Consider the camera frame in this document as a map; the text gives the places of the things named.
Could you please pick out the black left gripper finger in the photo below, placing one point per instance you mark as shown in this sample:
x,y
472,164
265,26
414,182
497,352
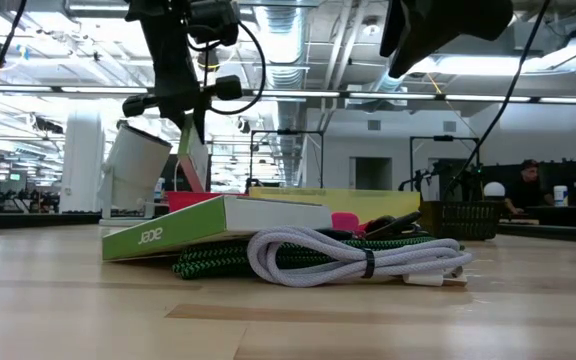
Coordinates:
x,y
201,122

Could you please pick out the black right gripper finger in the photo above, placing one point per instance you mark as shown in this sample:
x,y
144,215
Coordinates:
x,y
413,35

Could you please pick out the pink wall charger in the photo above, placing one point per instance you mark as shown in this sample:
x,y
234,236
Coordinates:
x,y
345,221

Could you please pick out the yellow translucent plastic bin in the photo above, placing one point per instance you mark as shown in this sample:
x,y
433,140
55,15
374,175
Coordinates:
x,y
348,204

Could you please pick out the small clear bottle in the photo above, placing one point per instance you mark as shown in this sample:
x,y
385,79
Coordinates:
x,y
159,190

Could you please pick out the red plastic basket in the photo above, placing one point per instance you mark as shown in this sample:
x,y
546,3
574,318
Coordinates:
x,y
188,201

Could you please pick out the white pillar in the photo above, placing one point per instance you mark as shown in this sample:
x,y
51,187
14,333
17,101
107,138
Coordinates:
x,y
82,165

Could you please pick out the white globe lamp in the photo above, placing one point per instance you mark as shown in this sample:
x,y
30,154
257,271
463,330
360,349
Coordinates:
x,y
494,189

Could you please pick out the black plastic basket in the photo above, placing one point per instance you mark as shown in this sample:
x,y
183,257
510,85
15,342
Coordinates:
x,y
460,220

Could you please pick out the white canister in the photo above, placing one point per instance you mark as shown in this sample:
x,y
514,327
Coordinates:
x,y
561,196

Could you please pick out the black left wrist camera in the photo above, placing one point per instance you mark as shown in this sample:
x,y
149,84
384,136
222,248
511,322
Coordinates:
x,y
213,22

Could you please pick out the black metal stand frame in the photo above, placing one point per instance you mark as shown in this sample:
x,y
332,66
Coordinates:
x,y
443,138

